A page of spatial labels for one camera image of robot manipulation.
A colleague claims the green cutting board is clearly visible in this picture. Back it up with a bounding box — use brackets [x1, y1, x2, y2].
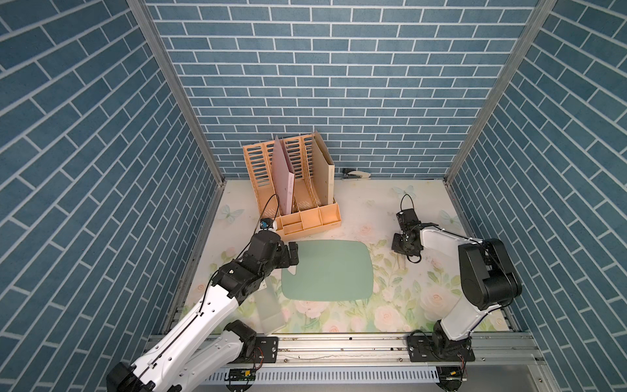
[281, 239, 374, 302]

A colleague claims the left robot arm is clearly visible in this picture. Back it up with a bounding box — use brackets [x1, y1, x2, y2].
[106, 230, 299, 391]

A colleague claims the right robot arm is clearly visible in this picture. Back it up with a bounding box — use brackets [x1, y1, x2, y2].
[392, 208, 523, 362]

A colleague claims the left circuit board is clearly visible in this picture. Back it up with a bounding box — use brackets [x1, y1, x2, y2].
[225, 368, 257, 392]

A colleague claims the circuit board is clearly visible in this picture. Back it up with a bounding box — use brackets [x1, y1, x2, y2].
[225, 368, 257, 392]
[436, 366, 465, 392]

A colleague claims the right circuit board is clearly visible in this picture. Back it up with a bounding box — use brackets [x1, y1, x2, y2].
[436, 366, 465, 392]

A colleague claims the orange file organizer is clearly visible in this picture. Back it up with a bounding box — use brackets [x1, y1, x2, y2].
[243, 133, 341, 241]

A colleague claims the pink folder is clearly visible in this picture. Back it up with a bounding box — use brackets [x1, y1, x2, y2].
[271, 138, 296, 216]

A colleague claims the black white stapler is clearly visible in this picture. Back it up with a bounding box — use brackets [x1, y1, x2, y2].
[341, 168, 371, 180]

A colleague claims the beige folder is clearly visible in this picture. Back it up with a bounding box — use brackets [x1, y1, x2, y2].
[312, 132, 335, 205]

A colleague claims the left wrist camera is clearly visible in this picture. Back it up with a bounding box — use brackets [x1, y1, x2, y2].
[259, 218, 275, 231]

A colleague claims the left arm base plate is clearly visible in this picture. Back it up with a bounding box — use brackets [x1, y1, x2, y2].
[237, 336, 279, 365]

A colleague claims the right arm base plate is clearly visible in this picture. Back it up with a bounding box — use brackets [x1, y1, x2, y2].
[407, 334, 475, 363]

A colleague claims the aluminium rail frame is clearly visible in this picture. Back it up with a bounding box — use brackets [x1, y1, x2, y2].
[201, 332, 558, 391]

